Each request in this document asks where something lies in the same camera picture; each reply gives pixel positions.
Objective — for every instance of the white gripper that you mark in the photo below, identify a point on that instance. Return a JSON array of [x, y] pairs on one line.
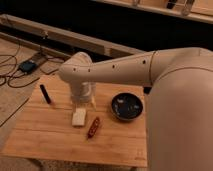
[[82, 92]]

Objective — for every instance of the black marker pen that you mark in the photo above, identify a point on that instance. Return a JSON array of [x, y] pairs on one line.
[[45, 94]]

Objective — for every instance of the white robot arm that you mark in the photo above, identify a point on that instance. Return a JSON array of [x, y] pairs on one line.
[[179, 119]]

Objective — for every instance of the white rectangular eraser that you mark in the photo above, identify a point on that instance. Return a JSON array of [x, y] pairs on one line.
[[79, 116]]

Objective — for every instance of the dark ceramic bowl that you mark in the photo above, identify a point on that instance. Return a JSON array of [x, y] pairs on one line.
[[126, 106]]

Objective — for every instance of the red brown pocket knife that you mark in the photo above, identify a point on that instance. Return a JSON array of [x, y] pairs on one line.
[[93, 128]]

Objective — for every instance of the long wooden floor beam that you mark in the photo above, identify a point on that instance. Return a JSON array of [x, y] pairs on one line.
[[92, 44]]

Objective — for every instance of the wooden table board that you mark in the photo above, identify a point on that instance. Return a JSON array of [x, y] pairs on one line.
[[44, 131]]

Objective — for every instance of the blue black power adapter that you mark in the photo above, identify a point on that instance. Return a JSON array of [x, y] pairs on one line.
[[27, 67]]

